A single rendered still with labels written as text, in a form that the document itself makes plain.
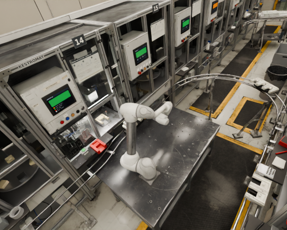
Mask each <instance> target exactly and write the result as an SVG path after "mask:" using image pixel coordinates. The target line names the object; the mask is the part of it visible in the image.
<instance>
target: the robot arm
mask: <svg viewBox="0 0 287 230"><path fill-rule="evenodd" d="M171 110H172V103H171V102H169V101H167V102H166V103H165V104H164V105H163V106H161V107H160V108H159V109H157V110H156V111H155V112H154V111H153V109H151V108H150V107H147V106H144V105H140V104H136V103H125V104H122V105H121V107H120V113H121V114H122V115H123V117H124V119H125V121H126V142H127V151H126V152H125V154H124V155H123V156H122V157H121V159H120V163H121V165H122V167H124V168H125V169H127V170H130V171H133V172H137V173H139V174H140V175H139V178H142V179H143V180H144V181H146V182H147V183H148V184H149V185H150V186H151V185H152V184H153V182H154V181H155V180H156V178H157V177H158V176H159V175H160V174H161V173H160V172H158V171H157V170H156V168H157V165H155V163H154V162H153V160H152V159H150V158H148V157H145V158H140V157H139V155H138V152H137V151H136V121H137V120H138V118H141V119H145V118H146V119H153V120H155V121H157V122H158V123H159V124H162V125H167V124H168V123H169V119H168V118H167V117H168V115H169V114H170V112H171Z"/></svg>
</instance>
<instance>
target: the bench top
mask: <svg viewBox="0 0 287 230"><path fill-rule="evenodd" d="M167 118H168V119H169V123H168V124H167V125H162V124H159V123H158V122H157V121H155V120H153V119H144V122H143V123H142V124H141V125H140V126H139V127H138V128H137V129H136V151H137V152H138V155H139V157H140V158H145V157H148V158H150V159H152V160H153V162H154V163H155V165H157V168H156V170H157V171H158V172H160V173H161V174H160V175H159V176H158V177H157V178H156V180H155V181H154V182H153V184H152V185H151V186H150V185H149V184H148V183H147V182H146V181H144V180H143V179H142V178H139V175H140V174H139V173H137V172H133V171H130V170H127V169H125V168H124V167H122V165H121V163H120V159H121V157H122V156H123V155H124V154H125V152H126V151H127V142H126V137H125V134H124V132H123V133H122V134H121V135H120V136H119V137H117V138H116V139H115V140H114V141H113V142H112V144H111V145H110V147H109V148H108V150H110V151H114V149H115V148H116V147H117V145H118V144H119V142H120V141H121V140H122V139H123V138H124V137H125V138H124V139H123V141H122V142H121V143H120V144H119V145H118V147H117V148H116V150H115V151H114V152H115V153H114V154H112V156H111V157H110V155H111V153H108V152H105V150H106V149H107V148H105V149H104V150H103V151H102V152H101V153H100V154H99V155H98V156H97V157H96V158H94V159H93V160H92V161H91V162H90V163H89V164H88V165H87V167H88V168H90V167H91V166H92V165H93V164H94V163H95V162H96V161H97V160H98V159H99V158H100V157H101V156H102V155H103V153H104V152H105V154H104V155H103V156H102V157H101V159H100V160H99V161H98V162H97V163H96V164H95V165H94V166H93V167H91V168H90V170H91V171H92V172H93V173H95V172H96V171H97V170H98V169H99V168H100V167H101V166H102V165H103V164H104V163H105V162H106V161H107V159H108V158H109V157H110V159H109V160H108V161H107V162H106V164H105V165H104V166H103V167H102V168H101V169H100V170H99V171H98V172H97V173H96V175H97V176H98V177H99V178H100V179H101V180H102V181H103V182H104V183H105V184H107V185H108V186H109V187H110V188H111V189H112V190H113V191H114V192H115V193H116V194H118V195H119V196H120V197H121V198H122V199H123V200H124V201H125V202H126V203H127V204H129V206H130V207H131V208H133V209H134V210H135V211H136V212H137V213H138V214H139V215H140V216H141V217H142V218H144V219H145V220H146V221H147V222H148V223H149V224H150V225H151V226H152V227H153V228H154V227H155V226H156V224H157V223H158V221H159V219H160V218H161V216H162V215H163V213H164V212H165V210H166V209H167V207H168V206H169V204H170V203H171V201H172V200H173V198H174V197H175V195H176V194H177V192H178V191H179V189H180V188H181V186H182V185H183V183H184V182H185V180H186V178H187V177H188V175H189V174H190V172H191V171H192V169H193V168H194V166H195V165H196V163H197V162H198V160H199V159H200V157H201V156H202V154H203V153H204V151H205V150H206V148H207V147H208V145H209V144H210V142H211V141H212V139H213V138H214V136H215V134H216V133H217V131H218V130H219V128H220V127H221V125H219V124H216V123H214V122H211V121H209V120H206V119H203V118H201V117H198V116H196V115H193V114H190V113H188V112H186V111H183V110H180V109H178V108H175V107H172V110H171V112H170V114H169V115H168V117H167ZM197 124H198V125H197ZM171 133H172V134H171ZM107 147H108V146H107ZM159 208H160V209H159ZM143 210H145V211H144V212H143Z"/></svg>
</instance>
